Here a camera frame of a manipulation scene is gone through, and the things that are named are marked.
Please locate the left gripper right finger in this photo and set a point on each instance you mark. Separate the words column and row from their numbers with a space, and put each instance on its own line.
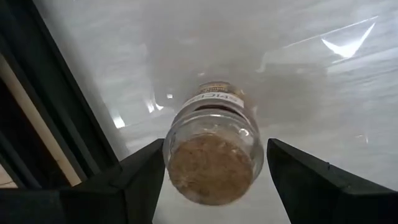
column 326, row 193

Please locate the black metal table frame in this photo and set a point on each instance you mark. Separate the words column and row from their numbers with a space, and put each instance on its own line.
column 37, row 62

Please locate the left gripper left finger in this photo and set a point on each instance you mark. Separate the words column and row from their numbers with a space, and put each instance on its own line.
column 124, row 193

